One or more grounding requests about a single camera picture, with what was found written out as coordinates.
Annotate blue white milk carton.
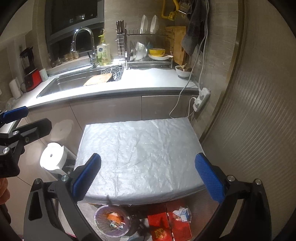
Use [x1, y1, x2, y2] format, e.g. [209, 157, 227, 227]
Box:
[173, 206, 192, 223]

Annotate orange foam fruit net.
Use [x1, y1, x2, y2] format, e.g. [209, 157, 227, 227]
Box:
[107, 212, 125, 225]

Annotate purple lined trash basket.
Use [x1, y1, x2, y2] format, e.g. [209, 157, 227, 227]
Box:
[94, 205, 132, 237]

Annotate chrome kitchen faucet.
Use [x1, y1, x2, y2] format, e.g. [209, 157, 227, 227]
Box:
[70, 27, 97, 68]

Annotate person's left hand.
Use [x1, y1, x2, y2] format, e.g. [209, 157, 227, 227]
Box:
[0, 178, 10, 205]

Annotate white paper towel roll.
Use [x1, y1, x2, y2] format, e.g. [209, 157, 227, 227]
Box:
[9, 79, 22, 99]

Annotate white toilet paper roll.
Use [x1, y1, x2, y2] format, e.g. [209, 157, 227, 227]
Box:
[40, 143, 76, 176]

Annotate red black blender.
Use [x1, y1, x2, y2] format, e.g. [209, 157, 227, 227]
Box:
[20, 47, 42, 92]

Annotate white mug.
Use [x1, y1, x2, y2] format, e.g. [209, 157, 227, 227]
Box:
[39, 68, 49, 82]

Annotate grey cabinet doors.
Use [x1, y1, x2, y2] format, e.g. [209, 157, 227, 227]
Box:
[27, 94, 194, 154]

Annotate red cardboard box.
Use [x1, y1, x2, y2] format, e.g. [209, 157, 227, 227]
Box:
[147, 199, 192, 240]

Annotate silver plastic table cover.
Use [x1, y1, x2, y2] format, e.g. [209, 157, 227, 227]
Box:
[75, 118, 205, 205]

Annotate stainless steel sink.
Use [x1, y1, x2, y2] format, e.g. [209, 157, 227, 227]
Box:
[36, 64, 125, 99]

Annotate white power strip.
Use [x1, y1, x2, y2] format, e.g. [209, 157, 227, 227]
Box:
[193, 88, 211, 113]

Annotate green dish soap bottle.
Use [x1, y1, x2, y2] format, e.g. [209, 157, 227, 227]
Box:
[97, 34, 111, 66]

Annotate white bowl with food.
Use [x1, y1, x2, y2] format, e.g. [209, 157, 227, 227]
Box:
[175, 64, 192, 79]

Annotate metal dish rack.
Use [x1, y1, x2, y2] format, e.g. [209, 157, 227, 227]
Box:
[116, 20, 173, 69]

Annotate white plate under bowl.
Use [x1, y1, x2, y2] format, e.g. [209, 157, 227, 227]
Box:
[148, 54, 173, 61]

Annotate white upturned bowl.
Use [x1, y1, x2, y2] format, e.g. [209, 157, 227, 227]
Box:
[134, 42, 148, 61]

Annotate yellow bowl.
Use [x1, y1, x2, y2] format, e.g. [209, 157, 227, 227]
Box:
[149, 48, 166, 57]

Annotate grey hanging towel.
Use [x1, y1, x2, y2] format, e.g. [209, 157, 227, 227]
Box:
[182, 0, 207, 56]

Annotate wooden cutting board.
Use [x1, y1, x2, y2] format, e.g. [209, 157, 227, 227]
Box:
[165, 26, 187, 65]

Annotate white standing plate left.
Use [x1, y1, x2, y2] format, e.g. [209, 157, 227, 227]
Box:
[140, 15, 149, 34]

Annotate white standing plate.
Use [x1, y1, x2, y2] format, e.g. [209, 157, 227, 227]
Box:
[140, 15, 149, 34]
[149, 15, 159, 34]

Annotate white standing plate right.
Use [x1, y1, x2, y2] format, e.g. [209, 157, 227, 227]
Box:
[149, 15, 159, 34]

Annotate white power cable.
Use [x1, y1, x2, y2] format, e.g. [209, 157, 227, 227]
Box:
[169, 0, 211, 119]

